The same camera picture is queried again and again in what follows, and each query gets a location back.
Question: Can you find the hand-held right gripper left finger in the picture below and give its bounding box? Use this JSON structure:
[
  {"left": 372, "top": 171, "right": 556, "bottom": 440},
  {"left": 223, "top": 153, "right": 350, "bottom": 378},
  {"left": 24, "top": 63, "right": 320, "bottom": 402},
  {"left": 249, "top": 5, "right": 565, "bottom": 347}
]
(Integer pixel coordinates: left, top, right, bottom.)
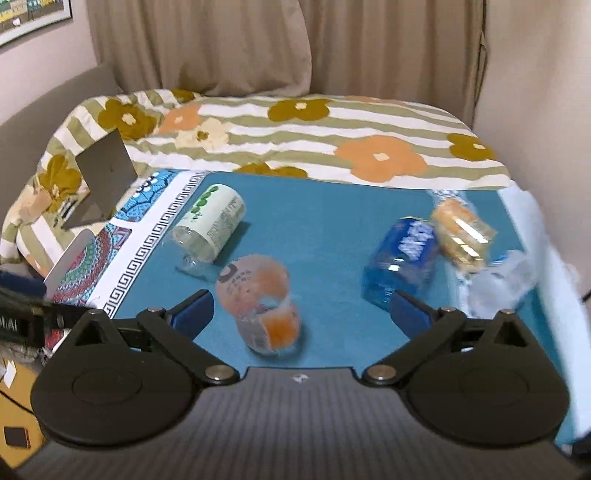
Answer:
[{"left": 69, "top": 289, "right": 240, "bottom": 384}]

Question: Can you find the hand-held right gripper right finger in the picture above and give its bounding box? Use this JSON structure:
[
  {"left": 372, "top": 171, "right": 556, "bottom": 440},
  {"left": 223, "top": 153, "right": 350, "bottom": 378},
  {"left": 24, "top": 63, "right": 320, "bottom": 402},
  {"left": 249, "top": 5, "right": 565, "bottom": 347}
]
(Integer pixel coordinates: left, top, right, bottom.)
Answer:
[{"left": 362, "top": 290, "right": 532, "bottom": 387}]

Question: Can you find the clear cup with orange label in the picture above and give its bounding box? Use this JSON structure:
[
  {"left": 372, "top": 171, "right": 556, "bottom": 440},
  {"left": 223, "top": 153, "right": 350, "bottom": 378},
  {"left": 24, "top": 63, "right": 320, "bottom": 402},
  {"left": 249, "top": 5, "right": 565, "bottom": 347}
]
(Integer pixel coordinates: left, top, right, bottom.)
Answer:
[{"left": 216, "top": 255, "right": 302, "bottom": 356}]

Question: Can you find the clear cup with blue label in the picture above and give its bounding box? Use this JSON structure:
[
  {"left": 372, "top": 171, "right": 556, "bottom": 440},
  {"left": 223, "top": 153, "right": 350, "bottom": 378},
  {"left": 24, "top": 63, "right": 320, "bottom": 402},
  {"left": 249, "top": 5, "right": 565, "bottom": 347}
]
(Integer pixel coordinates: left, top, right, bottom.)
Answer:
[{"left": 361, "top": 217, "right": 441, "bottom": 309}]

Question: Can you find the crumpled clear plastic cup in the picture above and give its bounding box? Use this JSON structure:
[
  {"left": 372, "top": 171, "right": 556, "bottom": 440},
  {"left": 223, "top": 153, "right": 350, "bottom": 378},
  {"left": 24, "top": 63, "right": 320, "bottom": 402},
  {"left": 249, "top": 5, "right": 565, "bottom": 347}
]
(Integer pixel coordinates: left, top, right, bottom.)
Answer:
[{"left": 466, "top": 249, "right": 536, "bottom": 318}]

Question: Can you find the clear cup with green label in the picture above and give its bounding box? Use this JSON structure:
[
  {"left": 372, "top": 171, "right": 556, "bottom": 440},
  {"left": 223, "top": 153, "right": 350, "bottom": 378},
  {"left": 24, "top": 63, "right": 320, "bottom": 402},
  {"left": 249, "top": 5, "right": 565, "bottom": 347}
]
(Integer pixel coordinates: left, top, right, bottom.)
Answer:
[{"left": 172, "top": 184, "right": 246, "bottom": 278}]

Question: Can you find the clear cup with yellow label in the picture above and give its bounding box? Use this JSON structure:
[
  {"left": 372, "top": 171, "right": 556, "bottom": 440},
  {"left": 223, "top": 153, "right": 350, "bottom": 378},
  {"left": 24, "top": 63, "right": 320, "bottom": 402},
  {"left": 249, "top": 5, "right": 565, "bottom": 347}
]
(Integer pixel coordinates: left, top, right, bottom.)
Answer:
[{"left": 431, "top": 198, "right": 498, "bottom": 273}]

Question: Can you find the dark blue cloth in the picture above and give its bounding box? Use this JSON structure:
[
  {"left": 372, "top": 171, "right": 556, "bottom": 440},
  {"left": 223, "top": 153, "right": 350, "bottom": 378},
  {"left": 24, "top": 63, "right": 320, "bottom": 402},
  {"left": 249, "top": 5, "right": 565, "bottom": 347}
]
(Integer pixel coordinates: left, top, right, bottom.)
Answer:
[{"left": 0, "top": 270, "right": 47, "bottom": 296}]

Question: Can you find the wooden side table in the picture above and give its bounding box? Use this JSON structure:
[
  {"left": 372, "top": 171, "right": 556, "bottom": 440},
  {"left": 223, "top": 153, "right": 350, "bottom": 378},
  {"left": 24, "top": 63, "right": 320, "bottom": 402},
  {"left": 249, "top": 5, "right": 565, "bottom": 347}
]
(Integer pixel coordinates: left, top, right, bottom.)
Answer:
[{"left": 0, "top": 351, "right": 47, "bottom": 468}]

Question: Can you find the teal patterned mat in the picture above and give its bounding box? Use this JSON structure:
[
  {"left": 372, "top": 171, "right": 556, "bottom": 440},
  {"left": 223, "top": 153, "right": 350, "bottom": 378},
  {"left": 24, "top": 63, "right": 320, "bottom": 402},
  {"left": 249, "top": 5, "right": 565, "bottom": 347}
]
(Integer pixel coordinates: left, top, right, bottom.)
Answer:
[{"left": 46, "top": 170, "right": 578, "bottom": 453}]

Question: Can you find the white sheet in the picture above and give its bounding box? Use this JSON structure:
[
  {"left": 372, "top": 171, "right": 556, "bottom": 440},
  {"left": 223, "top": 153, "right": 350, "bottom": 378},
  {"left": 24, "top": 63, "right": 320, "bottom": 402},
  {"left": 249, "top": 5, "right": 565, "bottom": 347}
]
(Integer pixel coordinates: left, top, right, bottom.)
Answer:
[{"left": 501, "top": 187, "right": 590, "bottom": 398}]

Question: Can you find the grey laptop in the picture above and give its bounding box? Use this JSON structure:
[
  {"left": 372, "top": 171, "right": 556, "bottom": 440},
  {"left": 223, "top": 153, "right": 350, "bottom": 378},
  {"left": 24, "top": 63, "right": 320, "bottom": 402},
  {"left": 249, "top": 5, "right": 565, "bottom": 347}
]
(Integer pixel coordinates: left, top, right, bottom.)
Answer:
[{"left": 61, "top": 129, "right": 139, "bottom": 230}]

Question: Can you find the floral striped blanket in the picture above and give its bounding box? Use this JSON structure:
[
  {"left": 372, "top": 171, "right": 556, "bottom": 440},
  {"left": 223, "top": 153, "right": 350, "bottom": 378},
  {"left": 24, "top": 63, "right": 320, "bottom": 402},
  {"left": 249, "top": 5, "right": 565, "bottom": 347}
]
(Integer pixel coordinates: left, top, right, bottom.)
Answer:
[{"left": 0, "top": 89, "right": 513, "bottom": 274}]

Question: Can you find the grey sofa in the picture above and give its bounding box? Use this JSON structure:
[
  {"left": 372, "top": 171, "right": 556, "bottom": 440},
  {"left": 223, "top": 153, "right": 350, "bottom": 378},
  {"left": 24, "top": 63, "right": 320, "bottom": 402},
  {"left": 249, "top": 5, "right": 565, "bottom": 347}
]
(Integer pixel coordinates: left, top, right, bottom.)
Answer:
[{"left": 0, "top": 62, "right": 123, "bottom": 232}]

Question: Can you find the beige curtain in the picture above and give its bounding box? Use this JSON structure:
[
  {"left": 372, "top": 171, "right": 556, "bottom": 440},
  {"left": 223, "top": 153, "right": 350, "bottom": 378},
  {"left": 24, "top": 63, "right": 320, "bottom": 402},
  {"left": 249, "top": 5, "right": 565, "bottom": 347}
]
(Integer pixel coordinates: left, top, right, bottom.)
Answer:
[{"left": 88, "top": 0, "right": 488, "bottom": 130}]

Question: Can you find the framed wall picture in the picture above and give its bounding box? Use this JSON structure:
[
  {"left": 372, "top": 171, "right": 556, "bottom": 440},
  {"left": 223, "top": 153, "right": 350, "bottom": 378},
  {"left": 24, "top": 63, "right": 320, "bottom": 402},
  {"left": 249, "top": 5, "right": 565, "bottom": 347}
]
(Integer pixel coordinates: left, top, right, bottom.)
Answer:
[{"left": 0, "top": 0, "right": 74, "bottom": 48}]

